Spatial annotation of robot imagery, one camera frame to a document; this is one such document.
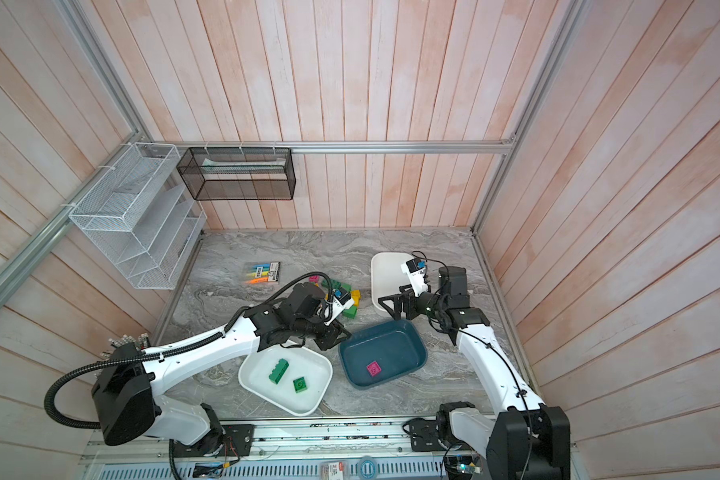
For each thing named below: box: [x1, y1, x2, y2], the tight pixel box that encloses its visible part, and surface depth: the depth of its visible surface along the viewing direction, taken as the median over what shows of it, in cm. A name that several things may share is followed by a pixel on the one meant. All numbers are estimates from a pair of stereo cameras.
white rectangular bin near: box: [238, 343, 334, 416], surface depth 84 cm
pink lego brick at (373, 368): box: [366, 361, 382, 377], surface depth 85 cm
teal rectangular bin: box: [338, 320, 428, 390], surface depth 90 cm
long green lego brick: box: [268, 358, 289, 385], surface depth 84 cm
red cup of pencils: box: [108, 333, 151, 350], surface depth 76 cm
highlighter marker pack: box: [245, 261, 281, 284], surface depth 107 cm
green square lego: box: [293, 376, 307, 393], surface depth 81 cm
